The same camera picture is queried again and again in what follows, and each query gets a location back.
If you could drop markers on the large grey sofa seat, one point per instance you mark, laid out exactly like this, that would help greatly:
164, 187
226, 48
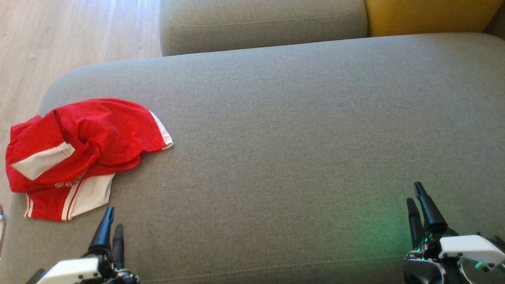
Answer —
296, 138

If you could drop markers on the red basketball jersey white sleeves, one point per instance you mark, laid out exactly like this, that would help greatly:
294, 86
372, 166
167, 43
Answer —
102, 126

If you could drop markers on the yellow sofa back cushion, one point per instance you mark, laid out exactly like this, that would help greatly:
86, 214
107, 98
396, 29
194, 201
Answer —
426, 15

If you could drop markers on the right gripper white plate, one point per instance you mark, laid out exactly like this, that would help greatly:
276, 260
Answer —
465, 246

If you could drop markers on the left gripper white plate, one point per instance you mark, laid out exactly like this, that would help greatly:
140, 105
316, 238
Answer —
71, 270

